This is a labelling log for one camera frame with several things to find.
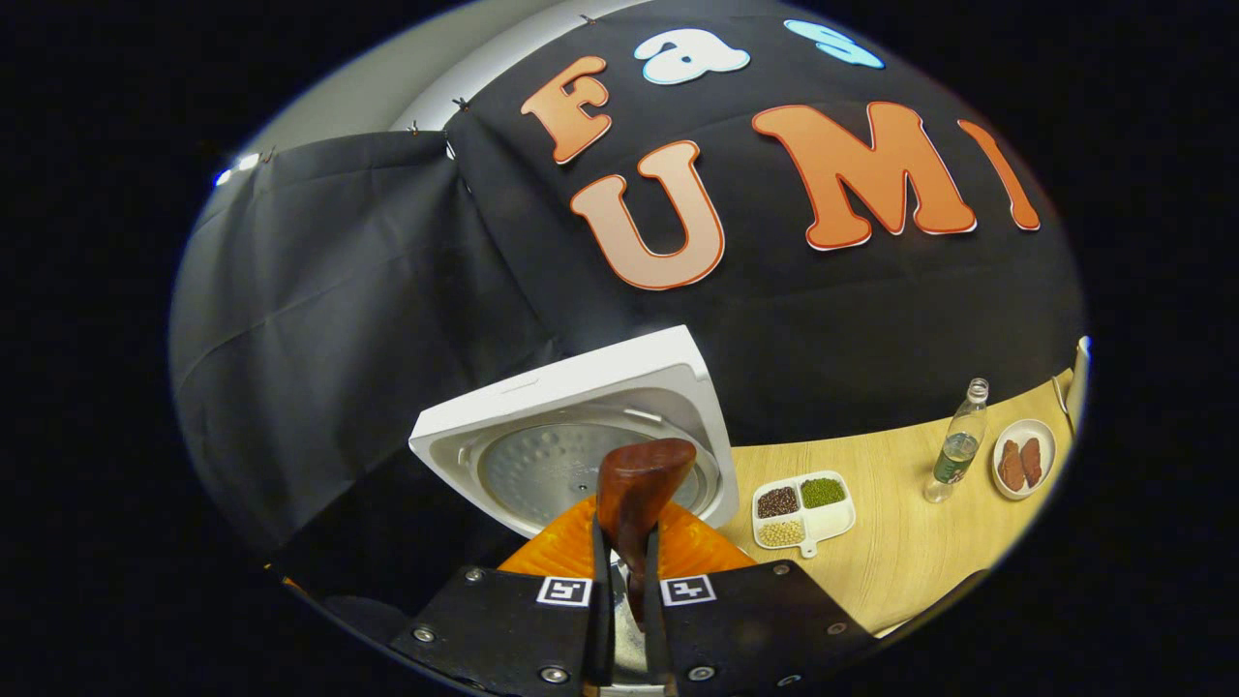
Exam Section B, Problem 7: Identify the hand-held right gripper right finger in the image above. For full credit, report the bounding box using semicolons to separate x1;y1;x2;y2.
643;499;878;696

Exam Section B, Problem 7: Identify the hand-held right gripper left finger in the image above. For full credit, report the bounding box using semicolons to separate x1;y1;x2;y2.
390;496;615;697

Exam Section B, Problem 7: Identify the brown wooden spoon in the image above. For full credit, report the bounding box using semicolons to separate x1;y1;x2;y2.
596;438;698;630

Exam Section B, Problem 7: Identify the white rice cooker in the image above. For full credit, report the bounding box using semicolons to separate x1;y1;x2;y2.
408;325;740;690

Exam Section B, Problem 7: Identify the white divided seasoning tray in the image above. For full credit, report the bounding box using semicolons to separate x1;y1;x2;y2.
751;470;857;560

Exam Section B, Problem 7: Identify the clear plastic water bottle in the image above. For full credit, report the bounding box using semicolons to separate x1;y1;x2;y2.
922;378;990;504

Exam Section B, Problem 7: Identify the black backdrop cloth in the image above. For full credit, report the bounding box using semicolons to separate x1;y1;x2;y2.
169;0;1087;582

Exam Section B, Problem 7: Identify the white round plate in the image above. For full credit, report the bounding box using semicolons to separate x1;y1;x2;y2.
992;418;1058;501

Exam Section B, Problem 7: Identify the white toaster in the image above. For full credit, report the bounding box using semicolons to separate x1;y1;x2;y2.
1063;336;1092;427

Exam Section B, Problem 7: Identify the ceiling light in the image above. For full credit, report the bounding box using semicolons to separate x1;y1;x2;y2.
213;152;264;188

